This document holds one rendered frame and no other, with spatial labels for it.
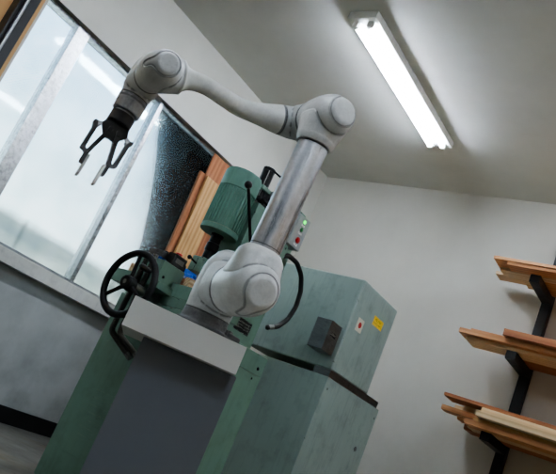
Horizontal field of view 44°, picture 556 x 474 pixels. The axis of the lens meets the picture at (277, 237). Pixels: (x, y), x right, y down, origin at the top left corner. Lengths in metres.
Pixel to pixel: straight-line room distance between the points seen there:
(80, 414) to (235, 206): 1.07
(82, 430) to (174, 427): 0.91
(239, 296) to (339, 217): 3.83
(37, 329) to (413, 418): 2.48
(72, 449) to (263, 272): 1.29
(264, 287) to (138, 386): 0.46
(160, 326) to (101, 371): 0.98
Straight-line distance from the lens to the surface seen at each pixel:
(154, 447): 2.10
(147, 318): 2.04
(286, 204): 2.11
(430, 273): 5.22
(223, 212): 3.05
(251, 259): 2.03
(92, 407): 2.95
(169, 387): 2.10
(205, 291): 2.17
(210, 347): 2.04
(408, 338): 5.08
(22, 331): 4.18
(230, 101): 2.20
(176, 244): 4.61
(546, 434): 4.07
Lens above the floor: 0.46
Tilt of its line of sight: 16 degrees up
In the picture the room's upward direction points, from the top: 23 degrees clockwise
